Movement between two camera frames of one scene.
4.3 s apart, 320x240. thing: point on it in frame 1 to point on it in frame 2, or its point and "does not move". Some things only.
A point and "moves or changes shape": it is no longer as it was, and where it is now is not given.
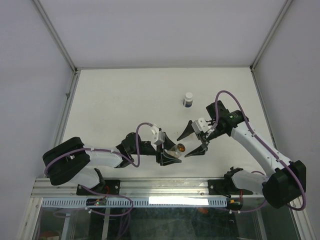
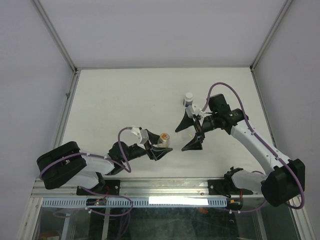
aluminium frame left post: [56, 37] does not move
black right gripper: [200, 150] to [195, 143]
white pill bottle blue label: [188, 100] does not move
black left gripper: [163, 158] to [156, 152]
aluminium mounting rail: [187, 187] does not move
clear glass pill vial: [176, 150] moves or changes shape
